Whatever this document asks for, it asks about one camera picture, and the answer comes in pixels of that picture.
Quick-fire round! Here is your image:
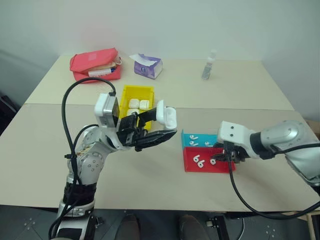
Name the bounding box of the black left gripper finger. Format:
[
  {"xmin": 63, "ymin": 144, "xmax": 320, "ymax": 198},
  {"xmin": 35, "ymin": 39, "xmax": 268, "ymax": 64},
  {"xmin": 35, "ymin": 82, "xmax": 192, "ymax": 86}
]
[
  {"xmin": 137, "ymin": 107, "xmax": 159, "ymax": 126},
  {"xmin": 134, "ymin": 129, "xmax": 178, "ymax": 153}
]

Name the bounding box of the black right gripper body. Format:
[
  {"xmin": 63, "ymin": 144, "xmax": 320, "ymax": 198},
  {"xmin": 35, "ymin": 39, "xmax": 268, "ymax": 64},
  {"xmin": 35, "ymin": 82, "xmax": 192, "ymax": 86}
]
[{"xmin": 223, "ymin": 141, "xmax": 250, "ymax": 164}]

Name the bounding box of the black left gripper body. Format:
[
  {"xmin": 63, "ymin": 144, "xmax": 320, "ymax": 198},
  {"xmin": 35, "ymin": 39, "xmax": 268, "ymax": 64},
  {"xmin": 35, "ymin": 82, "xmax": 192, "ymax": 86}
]
[{"xmin": 115, "ymin": 113, "xmax": 149, "ymax": 151}]

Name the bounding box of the yellow plastic bin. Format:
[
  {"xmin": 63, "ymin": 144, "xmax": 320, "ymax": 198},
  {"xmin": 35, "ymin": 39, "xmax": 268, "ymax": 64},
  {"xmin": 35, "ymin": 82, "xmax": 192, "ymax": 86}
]
[{"xmin": 118, "ymin": 84, "xmax": 157, "ymax": 131}]

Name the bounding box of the blue plastic tray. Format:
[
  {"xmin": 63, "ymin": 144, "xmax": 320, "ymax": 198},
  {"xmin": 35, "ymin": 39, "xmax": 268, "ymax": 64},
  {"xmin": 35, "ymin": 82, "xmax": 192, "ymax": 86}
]
[{"xmin": 180, "ymin": 129, "xmax": 220, "ymax": 151}]

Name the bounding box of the red plastic tray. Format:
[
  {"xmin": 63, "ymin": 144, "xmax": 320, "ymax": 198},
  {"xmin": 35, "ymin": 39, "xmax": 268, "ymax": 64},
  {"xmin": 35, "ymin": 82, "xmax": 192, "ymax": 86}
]
[{"xmin": 182, "ymin": 146, "xmax": 237, "ymax": 174}]

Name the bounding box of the purple tissue box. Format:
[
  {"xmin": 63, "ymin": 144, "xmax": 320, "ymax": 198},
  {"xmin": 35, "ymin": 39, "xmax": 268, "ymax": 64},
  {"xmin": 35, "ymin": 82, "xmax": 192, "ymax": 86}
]
[{"xmin": 128, "ymin": 53, "xmax": 164, "ymax": 80}]

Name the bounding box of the white marker pen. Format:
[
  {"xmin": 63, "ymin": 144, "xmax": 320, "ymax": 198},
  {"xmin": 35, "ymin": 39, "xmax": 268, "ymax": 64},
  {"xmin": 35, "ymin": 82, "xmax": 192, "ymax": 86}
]
[{"xmin": 87, "ymin": 68, "xmax": 116, "ymax": 77}]

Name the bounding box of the clear plastic bottle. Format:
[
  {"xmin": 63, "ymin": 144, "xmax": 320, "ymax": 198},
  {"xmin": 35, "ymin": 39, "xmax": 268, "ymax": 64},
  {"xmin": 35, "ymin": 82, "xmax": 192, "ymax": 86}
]
[{"xmin": 201, "ymin": 48, "xmax": 218, "ymax": 81}]

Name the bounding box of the dark rounded brown shape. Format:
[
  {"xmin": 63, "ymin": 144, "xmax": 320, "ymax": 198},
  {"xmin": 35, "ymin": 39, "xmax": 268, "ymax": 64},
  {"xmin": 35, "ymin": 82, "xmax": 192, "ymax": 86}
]
[{"xmin": 178, "ymin": 214, "xmax": 209, "ymax": 240}]

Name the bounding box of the red fabric pouch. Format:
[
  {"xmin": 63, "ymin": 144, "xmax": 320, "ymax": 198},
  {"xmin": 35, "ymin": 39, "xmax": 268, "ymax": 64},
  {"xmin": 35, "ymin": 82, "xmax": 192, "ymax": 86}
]
[{"xmin": 69, "ymin": 47, "xmax": 124, "ymax": 82}]

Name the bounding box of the dark object beside table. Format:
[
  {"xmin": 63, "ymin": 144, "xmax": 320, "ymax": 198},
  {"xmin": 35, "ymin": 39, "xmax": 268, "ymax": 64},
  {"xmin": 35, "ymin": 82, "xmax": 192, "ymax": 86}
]
[{"xmin": 0, "ymin": 91, "xmax": 21, "ymax": 137}]

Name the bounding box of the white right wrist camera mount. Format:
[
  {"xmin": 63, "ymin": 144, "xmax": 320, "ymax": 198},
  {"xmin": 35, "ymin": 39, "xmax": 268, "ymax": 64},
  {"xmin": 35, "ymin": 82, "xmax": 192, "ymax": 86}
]
[{"xmin": 216, "ymin": 120, "xmax": 254, "ymax": 161}]

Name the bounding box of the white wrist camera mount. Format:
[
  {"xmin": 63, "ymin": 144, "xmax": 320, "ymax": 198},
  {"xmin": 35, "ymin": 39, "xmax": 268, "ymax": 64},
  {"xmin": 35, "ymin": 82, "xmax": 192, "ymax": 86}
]
[
  {"xmin": 216, "ymin": 120, "xmax": 254, "ymax": 161},
  {"xmin": 94, "ymin": 92, "xmax": 121, "ymax": 129}
]

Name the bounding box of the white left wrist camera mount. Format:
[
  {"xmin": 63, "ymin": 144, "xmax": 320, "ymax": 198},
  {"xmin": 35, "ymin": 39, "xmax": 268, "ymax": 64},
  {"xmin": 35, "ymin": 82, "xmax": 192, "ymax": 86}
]
[{"xmin": 94, "ymin": 92, "xmax": 121, "ymax": 129}]

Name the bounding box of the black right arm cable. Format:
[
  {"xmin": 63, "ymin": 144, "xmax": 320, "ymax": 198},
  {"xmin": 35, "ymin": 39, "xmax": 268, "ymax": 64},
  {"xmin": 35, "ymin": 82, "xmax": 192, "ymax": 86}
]
[{"xmin": 225, "ymin": 142, "xmax": 320, "ymax": 221}]

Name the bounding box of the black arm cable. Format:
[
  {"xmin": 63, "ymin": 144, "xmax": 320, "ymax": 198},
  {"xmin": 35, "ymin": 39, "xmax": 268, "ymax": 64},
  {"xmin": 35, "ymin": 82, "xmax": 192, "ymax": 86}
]
[
  {"xmin": 48, "ymin": 77, "xmax": 118, "ymax": 240},
  {"xmin": 225, "ymin": 142, "xmax": 320, "ymax": 221}
]

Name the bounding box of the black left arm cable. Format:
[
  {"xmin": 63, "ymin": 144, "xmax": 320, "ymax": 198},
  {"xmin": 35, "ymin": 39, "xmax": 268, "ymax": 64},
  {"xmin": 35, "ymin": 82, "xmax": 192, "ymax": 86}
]
[{"xmin": 48, "ymin": 77, "xmax": 118, "ymax": 240}]

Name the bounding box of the black table frame bracket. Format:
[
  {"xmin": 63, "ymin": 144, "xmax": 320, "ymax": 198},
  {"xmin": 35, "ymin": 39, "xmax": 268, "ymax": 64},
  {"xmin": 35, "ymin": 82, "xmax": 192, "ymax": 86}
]
[{"xmin": 205, "ymin": 215, "xmax": 231, "ymax": 240}]

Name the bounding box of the thin white cable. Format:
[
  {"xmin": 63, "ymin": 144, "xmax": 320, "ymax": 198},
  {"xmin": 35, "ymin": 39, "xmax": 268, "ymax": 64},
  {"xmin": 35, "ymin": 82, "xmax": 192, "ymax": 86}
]
[{"xmin": 236, "ymin": 217, "xmax": 246, "ymax": 240}]

